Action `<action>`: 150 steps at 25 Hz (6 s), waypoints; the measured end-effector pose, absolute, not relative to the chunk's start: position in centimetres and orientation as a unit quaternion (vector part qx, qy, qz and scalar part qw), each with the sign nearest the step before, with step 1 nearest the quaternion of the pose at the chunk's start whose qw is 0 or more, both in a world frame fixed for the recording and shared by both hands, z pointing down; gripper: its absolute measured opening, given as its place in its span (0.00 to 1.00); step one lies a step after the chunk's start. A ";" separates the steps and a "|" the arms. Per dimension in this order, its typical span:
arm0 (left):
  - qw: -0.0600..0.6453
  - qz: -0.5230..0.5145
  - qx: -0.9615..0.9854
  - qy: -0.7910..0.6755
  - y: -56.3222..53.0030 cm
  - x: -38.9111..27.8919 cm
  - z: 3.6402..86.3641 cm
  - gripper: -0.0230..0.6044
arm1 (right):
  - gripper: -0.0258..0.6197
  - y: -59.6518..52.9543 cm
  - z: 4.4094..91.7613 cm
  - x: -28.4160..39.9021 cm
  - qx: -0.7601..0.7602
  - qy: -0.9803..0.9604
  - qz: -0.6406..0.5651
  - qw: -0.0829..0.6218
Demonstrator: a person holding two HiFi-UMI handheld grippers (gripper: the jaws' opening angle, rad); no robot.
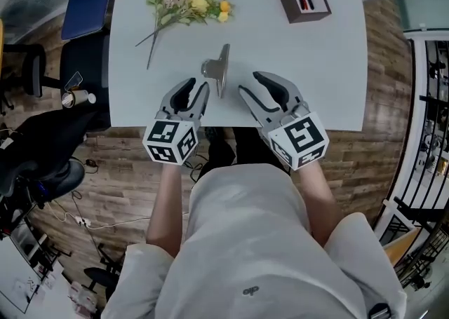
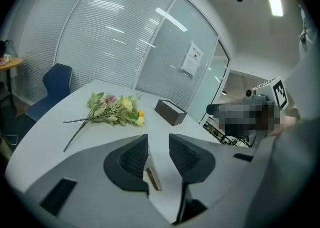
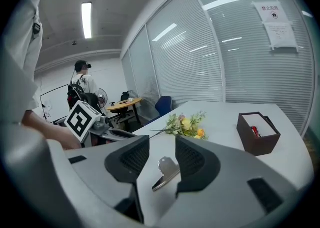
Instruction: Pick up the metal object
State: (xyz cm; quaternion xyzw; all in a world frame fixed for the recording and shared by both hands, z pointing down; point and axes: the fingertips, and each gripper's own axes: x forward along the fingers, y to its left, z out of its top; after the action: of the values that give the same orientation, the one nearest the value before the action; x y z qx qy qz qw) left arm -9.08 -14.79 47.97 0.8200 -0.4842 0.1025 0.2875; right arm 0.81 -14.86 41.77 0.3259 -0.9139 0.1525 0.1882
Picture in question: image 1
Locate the white cable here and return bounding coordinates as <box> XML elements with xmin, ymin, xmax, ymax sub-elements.
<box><xmin>45</xmin><ymin>201</ymin><xmax>152</xmax><ymax>231</ymax></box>

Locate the black cable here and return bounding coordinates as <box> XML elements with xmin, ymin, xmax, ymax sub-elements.
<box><xmin>72</xmin><ymin>191</ymin><xmax>106</xmax><ymax>259</ymax></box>

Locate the beige cylindrical cup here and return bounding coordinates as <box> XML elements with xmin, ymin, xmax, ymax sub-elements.
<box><xmin>61</xmin><ymin>88</ymin><xmax>97</xmax><ymax>109</ymax></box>

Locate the person's left leg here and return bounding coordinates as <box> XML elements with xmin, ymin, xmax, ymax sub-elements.
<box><xmin>198</xmin><ymin>126</ymin><xmax>236</xmax><ymax>178</ymax></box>

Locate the black mesh office chair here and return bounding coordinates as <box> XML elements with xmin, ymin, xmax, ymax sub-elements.
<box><xmin>0</xmin><ymin>110</ymin><xmax>106</xmax><ymax>206</ymax></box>

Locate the person's left forearm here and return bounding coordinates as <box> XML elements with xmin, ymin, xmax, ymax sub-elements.
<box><xmin>146</xmin><ymin>163</ymin><xmax>184</xmax><ymax>259</ymax></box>

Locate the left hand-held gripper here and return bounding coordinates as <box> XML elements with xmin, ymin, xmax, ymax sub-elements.
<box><xmin>142</xmin><ymin>77</ymin><xmax>210</xmax><ymax>166</ymax></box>

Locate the black white striped strap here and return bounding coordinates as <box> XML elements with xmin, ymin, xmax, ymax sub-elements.
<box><xmin>368</xmin><ymin>303</ymin><xmax>392</xmax><ymax>319</ymax></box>

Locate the person's leg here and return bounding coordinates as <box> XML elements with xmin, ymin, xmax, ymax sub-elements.
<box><xmin>198</xmin><ymin>126</ymin><xmax>236</xmax><ymax>178</ymax></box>
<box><xmin>233</xmin><ymin>127</ymin><xmax>289</xmax><ymax>172</ymax></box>

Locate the black armrest office chair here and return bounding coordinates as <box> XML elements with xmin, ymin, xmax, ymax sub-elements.
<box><xmin>0</xmin><ymin>43</ymin><xmax>61</xmax><ymax>115</ymax></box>

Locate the clear phone case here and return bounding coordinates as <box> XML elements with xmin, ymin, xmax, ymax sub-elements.
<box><xmin>65</xmin><ymin>71</ymin><xmax>84</xmax><ymax>89</ymax></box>

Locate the black stool base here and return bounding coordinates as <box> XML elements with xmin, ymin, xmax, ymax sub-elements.
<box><xmin>83</xmin><ymin>243</ymin><xmax>123</xmax><ymax>294</ymax></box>

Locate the white desk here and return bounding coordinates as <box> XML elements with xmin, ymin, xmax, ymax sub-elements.
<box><xmin>0</xmin><ymin>236</ymin><xmax>81</xmax><ymax>319</ymax></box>

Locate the person's right leg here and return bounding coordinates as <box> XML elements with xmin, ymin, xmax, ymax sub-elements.
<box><xmin>233</xmin><ymin>127</ymin><xmax>289</xmax><ymax>172</ymax></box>

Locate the person's white shirt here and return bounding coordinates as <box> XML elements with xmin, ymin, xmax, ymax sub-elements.
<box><xmin>101</xmin><ymin>163</ymin><xmax>408</xmax><ymax>319</ymax></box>

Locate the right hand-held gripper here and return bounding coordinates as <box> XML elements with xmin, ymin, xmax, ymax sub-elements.
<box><xmin>238</xmin><ymin>71</ymin><xmax>330</xmax><ymax>172</ymax></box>

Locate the orange wooden board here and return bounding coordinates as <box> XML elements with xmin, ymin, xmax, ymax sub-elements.
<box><xmin>382</xmin><ymin>228</ymin><xmax>422</xmax><ymax>268</ymax></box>

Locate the black metal railing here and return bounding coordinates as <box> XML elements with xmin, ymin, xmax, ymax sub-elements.
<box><xmin>373</xmin><ymin>39</ymin><xmax>449</xmax><ymax>290</ymax></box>

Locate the person's right forearm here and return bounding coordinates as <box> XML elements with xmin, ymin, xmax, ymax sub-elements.
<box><xmin>296</xmin><ymin>161</ymin><xmax>343</xmax><ymax>247</ymax></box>

